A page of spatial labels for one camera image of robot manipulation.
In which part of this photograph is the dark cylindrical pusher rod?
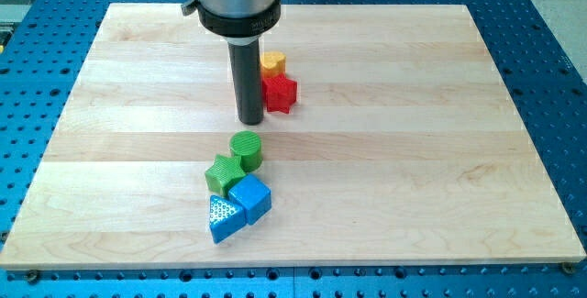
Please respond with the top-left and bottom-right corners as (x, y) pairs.
(227, 38), (264, 126)

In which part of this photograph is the green cylinder block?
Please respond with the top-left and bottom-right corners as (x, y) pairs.
(229, 130), (263, 172)

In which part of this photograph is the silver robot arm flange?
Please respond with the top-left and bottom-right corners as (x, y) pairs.
(181, 0), (281, 46)

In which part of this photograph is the blue cube block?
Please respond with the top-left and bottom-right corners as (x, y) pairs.
(228, 174), (272, 226)

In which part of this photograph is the red star block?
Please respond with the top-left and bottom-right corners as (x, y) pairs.
(262, 73), (297, 114)

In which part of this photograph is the blue triangle block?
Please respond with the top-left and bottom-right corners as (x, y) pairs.
(208, 195), (247, 244)

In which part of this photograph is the wooden board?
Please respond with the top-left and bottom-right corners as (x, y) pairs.
(1, 3), (585, 270)

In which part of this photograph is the green star block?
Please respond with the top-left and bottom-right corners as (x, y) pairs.
(205, 154), (247, 198)

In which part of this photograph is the blue perforated metal table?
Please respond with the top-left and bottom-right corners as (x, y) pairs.
(1, 0), (586, 297)

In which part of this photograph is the yellow heart block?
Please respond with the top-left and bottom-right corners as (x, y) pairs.
(260, 51), (286, 79)

